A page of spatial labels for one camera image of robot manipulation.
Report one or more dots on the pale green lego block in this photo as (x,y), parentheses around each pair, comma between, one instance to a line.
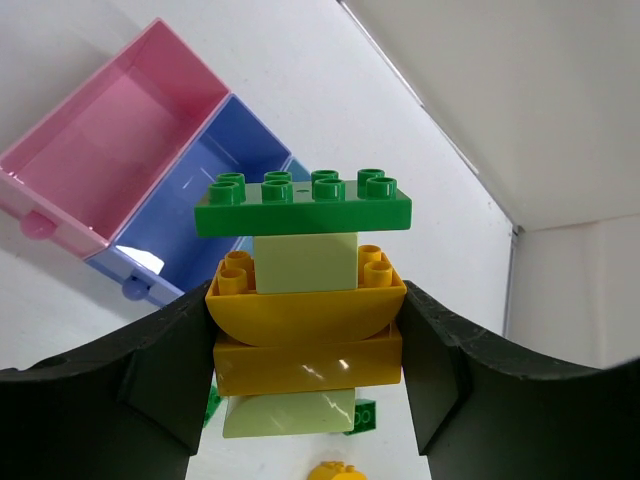
(306,262)

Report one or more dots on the small green lego brick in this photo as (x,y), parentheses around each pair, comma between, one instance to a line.
(364,417)

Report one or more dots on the light blue plastic bin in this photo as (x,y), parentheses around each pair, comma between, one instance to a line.
(299,173)

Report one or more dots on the green lego plate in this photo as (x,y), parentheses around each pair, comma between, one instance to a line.
(324,204)

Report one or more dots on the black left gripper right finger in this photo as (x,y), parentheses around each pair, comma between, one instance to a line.
(484,407)

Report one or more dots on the pink plastic bin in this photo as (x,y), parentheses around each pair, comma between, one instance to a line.
(84,169)

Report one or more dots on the orange round lego piece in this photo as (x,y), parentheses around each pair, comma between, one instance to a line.
(335,470)

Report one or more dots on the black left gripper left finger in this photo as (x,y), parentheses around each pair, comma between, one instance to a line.
(128,405)

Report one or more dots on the yellow rectangular lego brick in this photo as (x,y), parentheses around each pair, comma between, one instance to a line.
(243,370)

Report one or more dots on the pale green sloped lego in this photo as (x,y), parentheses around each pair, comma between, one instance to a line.
(330,411)

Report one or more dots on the yellow curved lego brick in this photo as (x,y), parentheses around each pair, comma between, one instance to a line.
(306,318)

